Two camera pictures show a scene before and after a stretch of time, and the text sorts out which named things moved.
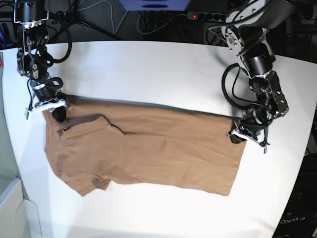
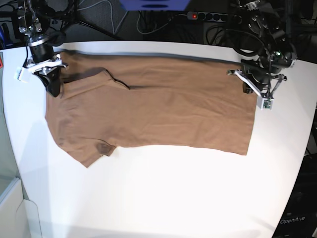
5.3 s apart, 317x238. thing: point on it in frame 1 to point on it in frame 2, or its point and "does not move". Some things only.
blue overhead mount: (155, 5) does not move
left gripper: (59, 113) to (52, 80)
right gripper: (241, 131) to (264, 84)
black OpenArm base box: (300, 219) does not move
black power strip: (207, 16) does not move
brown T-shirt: (102, 141) to (113, 99)
